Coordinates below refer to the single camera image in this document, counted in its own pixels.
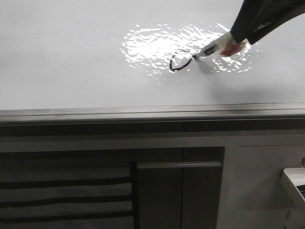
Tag dark slatted chair back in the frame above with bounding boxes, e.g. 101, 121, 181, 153
0, 163, 139, 229

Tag white whiteboard marker with tape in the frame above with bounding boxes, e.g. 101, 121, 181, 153
192, 31, 247, 59

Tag grey cabinet panel with rail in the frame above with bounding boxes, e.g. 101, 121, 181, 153
132, 161, 222, 229

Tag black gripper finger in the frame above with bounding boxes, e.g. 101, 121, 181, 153
230, 0, 272, 42
246, 0, 305, 44

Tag white plastic tray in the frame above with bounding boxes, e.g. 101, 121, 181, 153
281, 168, 305, 213

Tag white whiteboard with aluminium frame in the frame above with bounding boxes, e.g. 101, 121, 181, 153
0, 0, 305, 125

